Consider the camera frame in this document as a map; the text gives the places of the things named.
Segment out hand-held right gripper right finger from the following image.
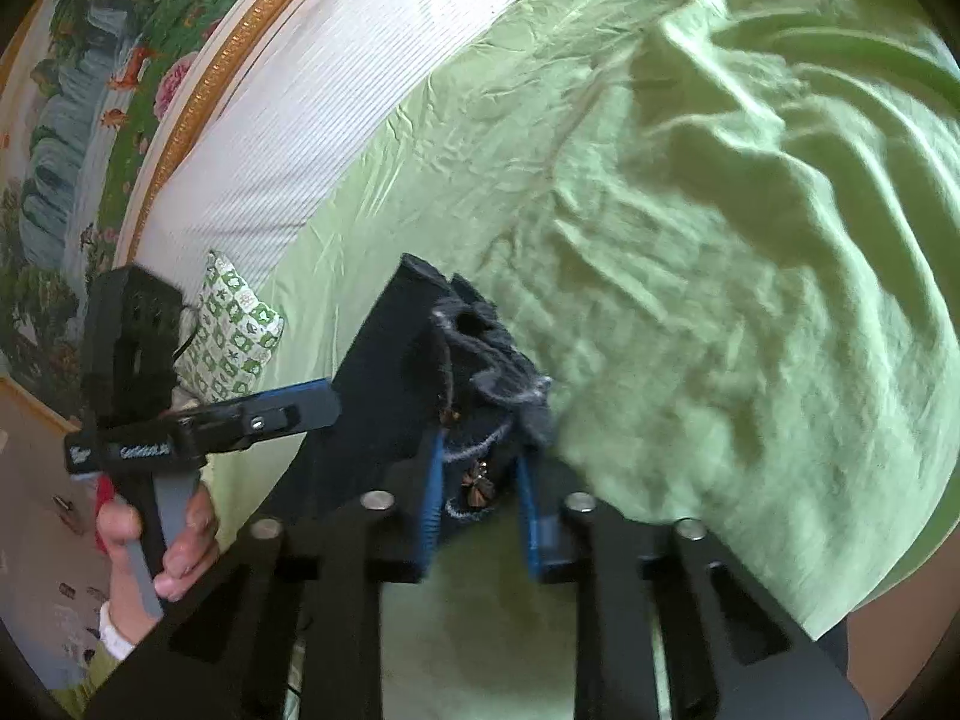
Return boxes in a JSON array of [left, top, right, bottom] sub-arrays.
[[514, 456, 871, 720]]

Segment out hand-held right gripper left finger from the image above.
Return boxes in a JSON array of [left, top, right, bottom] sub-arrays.
[[88, 429, 445, 720]]

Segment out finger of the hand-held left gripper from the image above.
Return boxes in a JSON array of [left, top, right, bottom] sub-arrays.
[[178, 380, 342, 458]]

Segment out dark navy pants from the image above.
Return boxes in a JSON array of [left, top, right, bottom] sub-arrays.
[[259, 253, 557, 547]]

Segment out person's left forearm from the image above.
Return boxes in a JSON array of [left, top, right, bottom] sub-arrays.
[[52, 600, 162, 717]]

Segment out person's left hand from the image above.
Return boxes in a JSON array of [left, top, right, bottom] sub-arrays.
[[96, 486, 221, 602]]

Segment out green and white patterned pillow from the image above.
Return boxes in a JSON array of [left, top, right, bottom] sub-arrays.
[[177, 250, 284, 403]]

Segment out gold framed landscape painting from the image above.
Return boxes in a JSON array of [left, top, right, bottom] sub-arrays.
[[0, 0, 342, 425]]

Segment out light green bed sheet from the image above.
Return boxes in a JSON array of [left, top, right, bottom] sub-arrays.
[[210, 0, 960, 720]]

